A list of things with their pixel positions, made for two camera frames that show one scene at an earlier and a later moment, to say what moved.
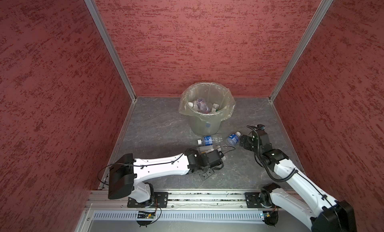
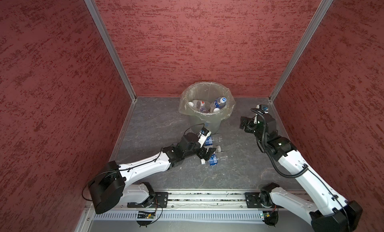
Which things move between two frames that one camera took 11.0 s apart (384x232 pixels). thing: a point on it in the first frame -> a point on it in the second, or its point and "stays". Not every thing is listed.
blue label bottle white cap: x=233 y=138 -> x=219 y=103
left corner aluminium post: x=109 y=42 stays
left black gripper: x=209 y=173 -> x=201 y=154
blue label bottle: x=208 y=140 stays
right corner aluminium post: x=326 y=2 stays
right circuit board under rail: x=270 y=218 stays
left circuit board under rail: x=143 y=214 stays
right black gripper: x=242 y=139 -> x=249 y=122
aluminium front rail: x=100 y=200 stays
